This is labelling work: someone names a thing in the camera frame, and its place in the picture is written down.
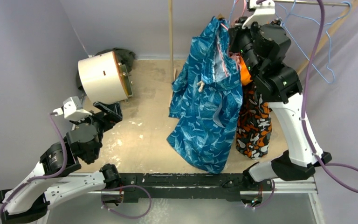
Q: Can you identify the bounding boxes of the camouflage patterned shorts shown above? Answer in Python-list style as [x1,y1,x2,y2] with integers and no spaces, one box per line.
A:
[235,83,272,160]

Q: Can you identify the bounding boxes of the orange shorts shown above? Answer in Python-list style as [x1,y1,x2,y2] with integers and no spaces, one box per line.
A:
[239,56,252,86]

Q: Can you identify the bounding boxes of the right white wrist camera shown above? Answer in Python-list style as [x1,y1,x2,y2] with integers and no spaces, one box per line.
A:
[242,0,275,29]

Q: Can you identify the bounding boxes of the blue patterned shorts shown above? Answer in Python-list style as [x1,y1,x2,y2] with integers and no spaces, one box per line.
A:
[167,17,243,174]

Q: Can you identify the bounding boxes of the white cylindrical drum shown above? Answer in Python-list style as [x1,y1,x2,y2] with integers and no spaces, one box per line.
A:
[78,51,133,104]

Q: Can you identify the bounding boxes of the wooden rack pole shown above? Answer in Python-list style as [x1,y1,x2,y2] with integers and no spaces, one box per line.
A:
[168,0,176,82]

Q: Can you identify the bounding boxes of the pink wire hanger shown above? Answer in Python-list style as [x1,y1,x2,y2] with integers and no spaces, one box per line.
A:
[216,20,230,79]

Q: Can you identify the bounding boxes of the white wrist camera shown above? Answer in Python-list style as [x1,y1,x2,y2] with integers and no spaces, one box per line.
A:
[242,0,275,29]
[52,96,92,122]

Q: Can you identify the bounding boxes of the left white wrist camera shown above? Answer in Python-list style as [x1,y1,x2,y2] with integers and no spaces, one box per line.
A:
[52,96,92,122]

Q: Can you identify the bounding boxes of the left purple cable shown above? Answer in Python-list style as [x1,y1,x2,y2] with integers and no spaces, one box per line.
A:
[0,112,69,217]

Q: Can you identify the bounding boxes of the wooden diagonal rack bar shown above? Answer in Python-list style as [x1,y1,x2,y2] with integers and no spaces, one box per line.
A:
[296,0,358,74]

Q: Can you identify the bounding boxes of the metal hanging rod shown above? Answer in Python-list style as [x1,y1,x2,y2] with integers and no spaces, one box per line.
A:
[274,0,351,7]

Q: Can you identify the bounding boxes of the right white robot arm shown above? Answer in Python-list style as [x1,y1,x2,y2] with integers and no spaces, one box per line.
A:
[228,21,332,190]

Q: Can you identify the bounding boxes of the blue wire hanger left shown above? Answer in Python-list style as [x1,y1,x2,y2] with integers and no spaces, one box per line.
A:
[227,0,238,27]

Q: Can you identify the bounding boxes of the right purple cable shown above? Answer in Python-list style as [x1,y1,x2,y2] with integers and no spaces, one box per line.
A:
[256,0,358,195]

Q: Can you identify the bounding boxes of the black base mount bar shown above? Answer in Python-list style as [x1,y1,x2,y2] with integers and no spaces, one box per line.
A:
[120,173,272,203]

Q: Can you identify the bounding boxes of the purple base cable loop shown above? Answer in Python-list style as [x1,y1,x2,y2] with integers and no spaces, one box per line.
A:
[100,184,153,219]

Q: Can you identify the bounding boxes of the aluminium frame rail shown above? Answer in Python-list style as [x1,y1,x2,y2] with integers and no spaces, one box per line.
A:
[37,96,325,224]

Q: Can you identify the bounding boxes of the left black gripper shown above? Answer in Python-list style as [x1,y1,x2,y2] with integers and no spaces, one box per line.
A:
[72,101,123,160]

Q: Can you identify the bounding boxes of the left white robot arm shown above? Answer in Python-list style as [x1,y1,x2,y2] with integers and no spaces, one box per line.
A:
[0,97,123,224]

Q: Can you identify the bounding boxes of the dark green cloth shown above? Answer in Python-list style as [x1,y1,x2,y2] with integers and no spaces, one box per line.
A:
[75,48,136,96]

